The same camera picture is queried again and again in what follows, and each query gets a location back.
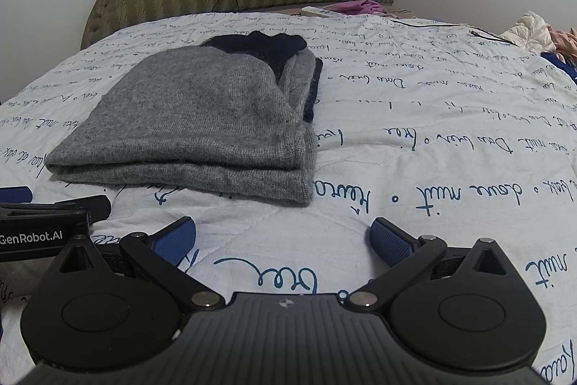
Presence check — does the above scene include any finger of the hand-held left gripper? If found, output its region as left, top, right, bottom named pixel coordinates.
left=0, top=187, right=34, bottom=205
left=53, top=194, right=112, bottom=233

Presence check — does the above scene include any white script-printed quilt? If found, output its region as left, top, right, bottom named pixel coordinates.
left=0, top=8, right=577, bottom=385

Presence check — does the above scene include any blue cloth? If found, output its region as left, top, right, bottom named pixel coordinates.
left=541, top=50, right=577, bottom=86

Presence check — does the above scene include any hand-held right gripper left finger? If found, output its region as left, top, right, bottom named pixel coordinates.
left=54, top=216, right=226, bottom=312

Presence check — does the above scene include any pink cloth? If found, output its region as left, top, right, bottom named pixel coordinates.
left=547, top=26, right=577, bottom=61

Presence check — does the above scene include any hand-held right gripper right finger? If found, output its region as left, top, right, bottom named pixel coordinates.
left=345, top=217, right=510, bottom=314

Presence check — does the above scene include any purple cloth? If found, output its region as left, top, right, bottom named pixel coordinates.
left=331, top=0, right=388, bottom=16

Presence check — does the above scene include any white padded jacket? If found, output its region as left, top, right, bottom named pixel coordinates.
left=498, top=10, right=557, bottom=52

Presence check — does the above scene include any long black cable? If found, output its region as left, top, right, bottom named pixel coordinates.
left=390, top=17, right=519, bottom=45

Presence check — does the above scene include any grey navy knit sweater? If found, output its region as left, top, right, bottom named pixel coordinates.
left=44, top=31, right=324, bottom=205

